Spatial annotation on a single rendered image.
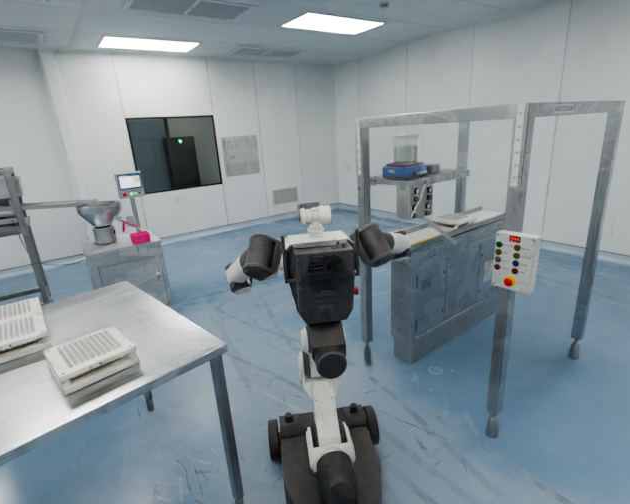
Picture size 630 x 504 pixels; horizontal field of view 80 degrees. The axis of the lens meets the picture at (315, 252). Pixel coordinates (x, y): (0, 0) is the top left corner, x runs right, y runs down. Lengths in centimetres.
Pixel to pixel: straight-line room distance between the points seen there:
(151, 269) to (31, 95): 341
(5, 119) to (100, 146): 109
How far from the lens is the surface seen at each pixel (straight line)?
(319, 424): 192
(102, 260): 384
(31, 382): 171
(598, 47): 554
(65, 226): 662
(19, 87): 657
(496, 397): 232
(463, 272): 313
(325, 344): 144
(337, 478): 174
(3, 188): 454
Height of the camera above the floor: 167
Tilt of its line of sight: 18 degrees down
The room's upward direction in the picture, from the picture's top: 4 degrees counter-clockwise
